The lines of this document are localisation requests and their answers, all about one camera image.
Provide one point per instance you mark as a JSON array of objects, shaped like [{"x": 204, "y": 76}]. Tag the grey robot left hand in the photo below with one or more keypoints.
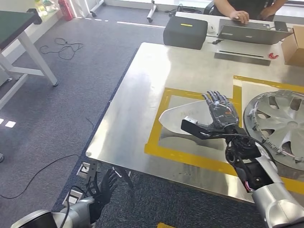
[{"x": 107, "y": 187}]

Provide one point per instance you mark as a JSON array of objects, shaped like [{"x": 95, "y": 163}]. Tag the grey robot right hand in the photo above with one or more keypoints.
[{"x": 223, "y": 113}]

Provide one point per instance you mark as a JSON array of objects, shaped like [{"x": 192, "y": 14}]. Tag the white curved plastic part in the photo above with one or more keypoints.
[{"x": 180, "y": 116}]

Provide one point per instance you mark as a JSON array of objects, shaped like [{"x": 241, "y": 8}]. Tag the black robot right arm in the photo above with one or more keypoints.
[{"x": 268, "y": 188}]

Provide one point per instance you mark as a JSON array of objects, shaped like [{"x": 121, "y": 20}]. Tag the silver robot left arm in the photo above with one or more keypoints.
[{"x": 75, "y": 214}]

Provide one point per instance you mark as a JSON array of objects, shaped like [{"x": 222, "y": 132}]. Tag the steel workbench table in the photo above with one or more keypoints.
[{"x": 133, "y": 119}]

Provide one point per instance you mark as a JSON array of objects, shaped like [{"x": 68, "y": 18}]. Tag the metal floor socket box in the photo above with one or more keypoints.
[
  {"x": 72, "y": 199},
  {"x": 83, "y": 170}
]

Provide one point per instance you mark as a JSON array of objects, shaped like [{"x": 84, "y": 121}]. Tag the grey flat closed laptop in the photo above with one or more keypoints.
[{"x": 242, "y": 58}]

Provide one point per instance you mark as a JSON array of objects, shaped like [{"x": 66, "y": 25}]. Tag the silver wheel hubcap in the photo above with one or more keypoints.
[{"x": 280, "y": 126}]

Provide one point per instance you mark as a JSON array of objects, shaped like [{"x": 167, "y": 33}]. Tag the yellow floor tape outline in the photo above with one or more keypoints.
[{"x": 164, "y": 225}]

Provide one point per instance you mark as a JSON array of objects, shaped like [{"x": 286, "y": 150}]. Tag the grey open laptop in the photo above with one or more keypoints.
[{"x": 249, "y": 34}]

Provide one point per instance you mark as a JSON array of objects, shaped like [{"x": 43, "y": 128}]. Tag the white computer mouse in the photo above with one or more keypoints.
[{"x": 210, "y": 28}]

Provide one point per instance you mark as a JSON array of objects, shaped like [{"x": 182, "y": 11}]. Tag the small red tool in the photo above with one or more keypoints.
[{"x": 273, "y": 56}]

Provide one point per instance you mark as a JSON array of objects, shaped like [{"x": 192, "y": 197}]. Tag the black case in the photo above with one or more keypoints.
[{"x": 185, "y": 33}]

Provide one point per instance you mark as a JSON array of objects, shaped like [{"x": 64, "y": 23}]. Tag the white desk with laptops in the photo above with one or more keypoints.
[{"x": 213, "y": 19}]

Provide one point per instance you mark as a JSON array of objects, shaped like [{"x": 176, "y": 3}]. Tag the person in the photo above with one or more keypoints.
[{"x": 240, "y": 14}]

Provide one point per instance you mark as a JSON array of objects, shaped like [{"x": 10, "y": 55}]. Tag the black office chair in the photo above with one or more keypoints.
[{"x": 208, "y": 8}]

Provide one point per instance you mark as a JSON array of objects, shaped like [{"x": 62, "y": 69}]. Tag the cardboard box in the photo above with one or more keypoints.
[{"x": 294, "y": 47}]

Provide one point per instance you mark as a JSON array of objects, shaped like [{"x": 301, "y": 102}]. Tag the white stand leg with caster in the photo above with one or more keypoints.
[
  {"x": 96, "y": 8},
  {"x": 152, "y": 12}
]

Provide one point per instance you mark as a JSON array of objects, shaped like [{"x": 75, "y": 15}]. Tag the green table with white legs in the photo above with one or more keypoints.
[{"x": 14, "y": 25}]

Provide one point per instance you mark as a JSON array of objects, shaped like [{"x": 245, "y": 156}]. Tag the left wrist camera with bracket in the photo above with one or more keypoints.
[{"x": 91, "y": 176}]

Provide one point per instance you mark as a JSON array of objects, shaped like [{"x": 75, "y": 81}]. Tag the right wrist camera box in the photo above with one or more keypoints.
[{"x": 192, "y": 126}]

